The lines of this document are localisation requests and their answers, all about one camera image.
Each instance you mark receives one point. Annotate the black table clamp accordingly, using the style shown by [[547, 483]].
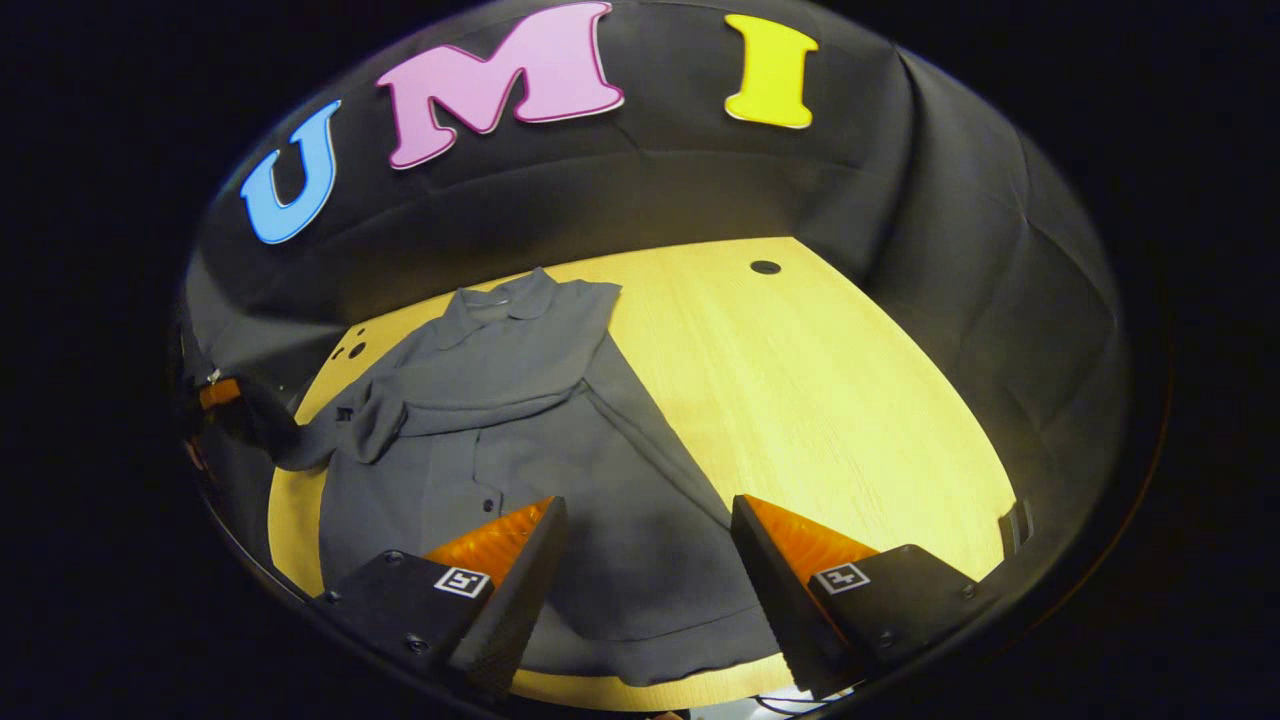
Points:
[[1016, 525]]

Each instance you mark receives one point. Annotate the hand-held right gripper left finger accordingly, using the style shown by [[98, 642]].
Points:
[[520, 600]]

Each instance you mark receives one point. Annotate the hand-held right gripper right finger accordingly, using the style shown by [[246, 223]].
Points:
[[770, 590]]

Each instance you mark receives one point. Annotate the grey polo shirt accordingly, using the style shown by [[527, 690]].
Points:
[[560, 480]]

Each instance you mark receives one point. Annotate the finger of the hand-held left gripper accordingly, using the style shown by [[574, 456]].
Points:
[[262, 420]]

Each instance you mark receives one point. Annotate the black backdrop cloth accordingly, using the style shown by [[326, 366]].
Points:
[[700, 180]]

